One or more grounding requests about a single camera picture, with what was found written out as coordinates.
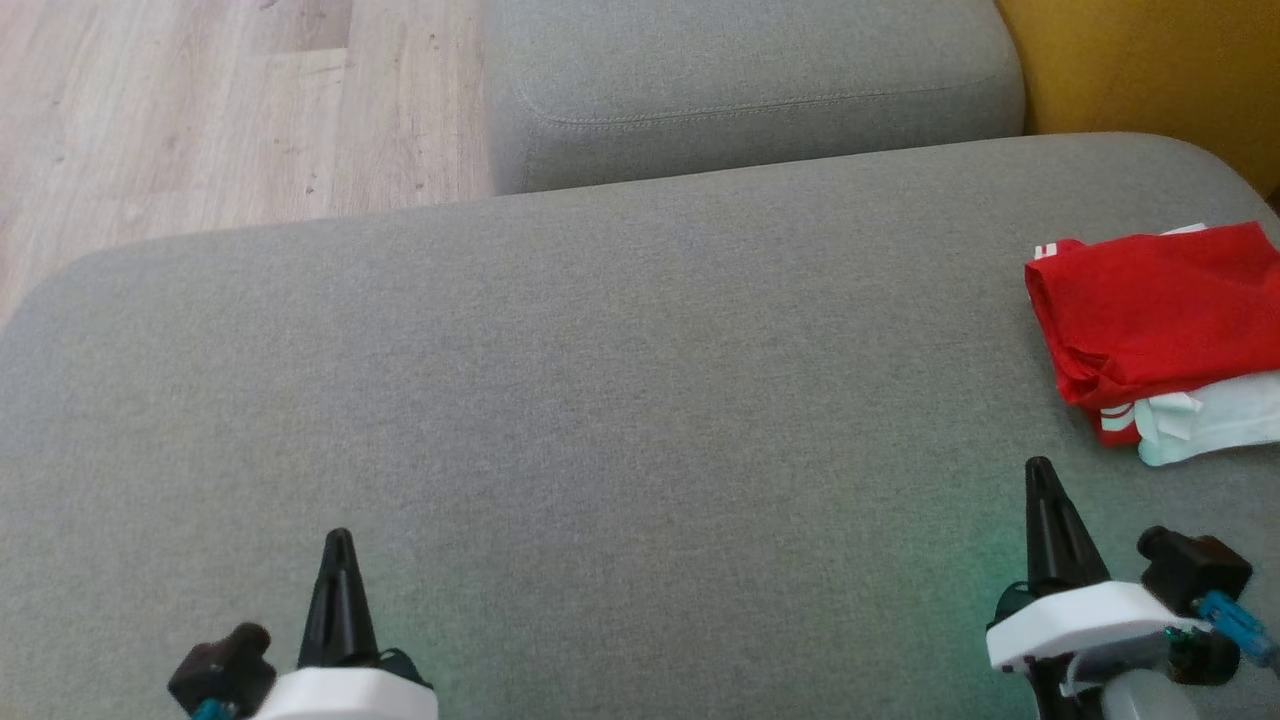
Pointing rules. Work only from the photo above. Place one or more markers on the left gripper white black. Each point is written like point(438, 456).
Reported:
point(345, 695)

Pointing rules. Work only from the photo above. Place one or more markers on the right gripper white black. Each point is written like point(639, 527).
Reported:
point(1080, 625)

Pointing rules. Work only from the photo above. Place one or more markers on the red white numbered jersey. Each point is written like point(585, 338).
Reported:
point(1150, 310)

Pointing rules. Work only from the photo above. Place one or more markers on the red shorts with white stripe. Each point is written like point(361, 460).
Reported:
point(1185, 229)

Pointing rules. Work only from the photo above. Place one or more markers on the large grey sofa chaise cushion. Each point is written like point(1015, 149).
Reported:
point(640, 420)

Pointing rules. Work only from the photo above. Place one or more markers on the large yellow sofa backrest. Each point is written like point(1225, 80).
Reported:
point(1150, 70)

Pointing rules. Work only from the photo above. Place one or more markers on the grey sofa seat cushion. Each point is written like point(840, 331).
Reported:
point(750, 80)

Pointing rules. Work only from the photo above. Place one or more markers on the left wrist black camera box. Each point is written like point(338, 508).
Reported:
point(220, 665)

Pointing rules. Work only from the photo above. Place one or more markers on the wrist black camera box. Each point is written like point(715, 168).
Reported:
point(1195, 570)
point(220, 665)

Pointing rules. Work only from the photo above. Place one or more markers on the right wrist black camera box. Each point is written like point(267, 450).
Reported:
point(1195, 570)

